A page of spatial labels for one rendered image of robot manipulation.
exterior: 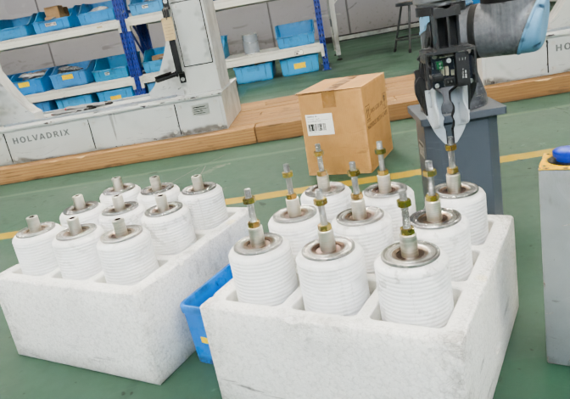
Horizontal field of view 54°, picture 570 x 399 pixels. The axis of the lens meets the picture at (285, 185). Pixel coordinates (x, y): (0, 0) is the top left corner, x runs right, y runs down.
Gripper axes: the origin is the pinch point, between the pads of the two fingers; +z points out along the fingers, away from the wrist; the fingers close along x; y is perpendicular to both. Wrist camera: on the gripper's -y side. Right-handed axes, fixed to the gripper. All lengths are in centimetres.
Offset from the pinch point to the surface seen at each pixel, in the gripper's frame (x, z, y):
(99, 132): -141, 17, -177
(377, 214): -13.0, 9.3, 7.1
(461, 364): -6.2, 19.5, 32.1
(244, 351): -35.2, 23.5, 19.1
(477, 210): 2.6, 11.8, 4.4
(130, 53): -214, -12, -436
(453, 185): -0.3, 8.2, 1.6
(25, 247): -80, 11, -4
